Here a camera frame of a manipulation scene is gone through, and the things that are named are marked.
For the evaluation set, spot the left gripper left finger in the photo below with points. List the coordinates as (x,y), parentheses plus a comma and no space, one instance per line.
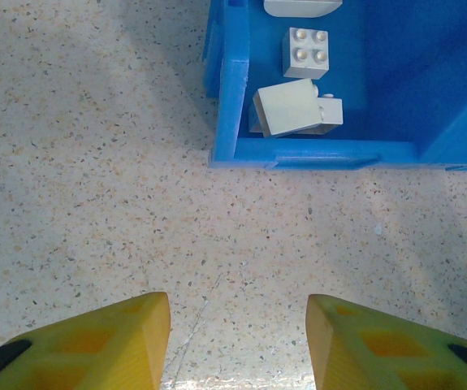
(74,353)

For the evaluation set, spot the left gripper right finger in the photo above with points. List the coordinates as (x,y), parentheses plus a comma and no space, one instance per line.
(387,353)

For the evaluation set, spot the small white lego brick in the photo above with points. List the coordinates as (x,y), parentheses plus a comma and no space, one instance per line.
(331,113)

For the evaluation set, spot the long white lego brick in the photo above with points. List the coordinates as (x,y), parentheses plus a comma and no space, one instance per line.
(286,109)
(302,7)

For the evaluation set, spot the square white lego brick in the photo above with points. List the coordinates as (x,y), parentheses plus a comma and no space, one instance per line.
(306,53)

